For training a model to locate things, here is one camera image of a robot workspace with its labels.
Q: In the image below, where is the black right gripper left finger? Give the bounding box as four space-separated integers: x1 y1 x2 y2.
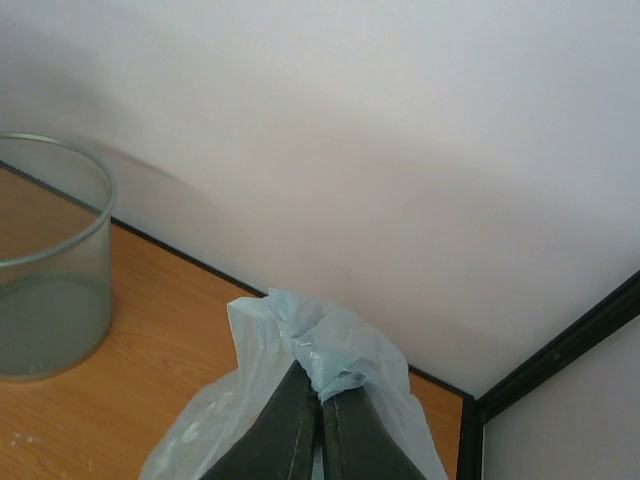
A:
203 362 320 480

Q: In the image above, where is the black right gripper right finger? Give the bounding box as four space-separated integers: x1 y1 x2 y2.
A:
322 387 424 480

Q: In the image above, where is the translucent blue plastic bag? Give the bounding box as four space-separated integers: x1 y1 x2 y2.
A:
140 289 446 479

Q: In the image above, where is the grey mesh trash bin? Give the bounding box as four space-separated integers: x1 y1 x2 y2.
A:
1 132 116 382

